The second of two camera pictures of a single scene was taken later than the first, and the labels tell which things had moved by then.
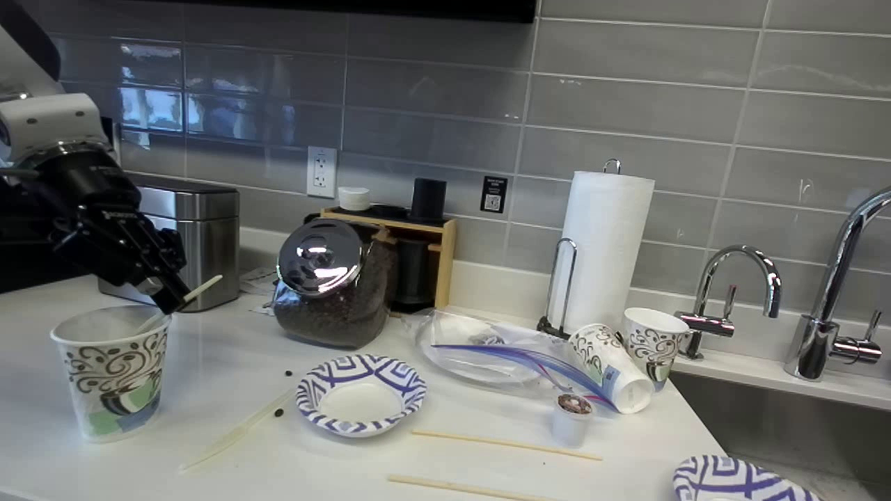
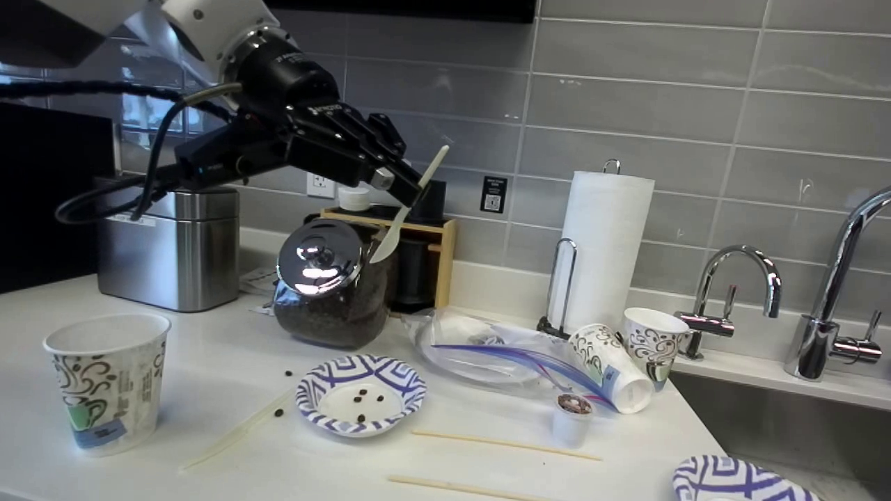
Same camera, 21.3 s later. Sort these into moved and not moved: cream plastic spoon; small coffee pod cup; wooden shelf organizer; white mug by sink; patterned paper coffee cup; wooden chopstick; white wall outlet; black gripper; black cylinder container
Moved: cream plastic spoon; patterned paper coffee cup; black gripper
Not moved: wooden chopstick; white mug by sink; wooden shelf organizer; black cylinder container; white wall outlet; small coffee pod cup
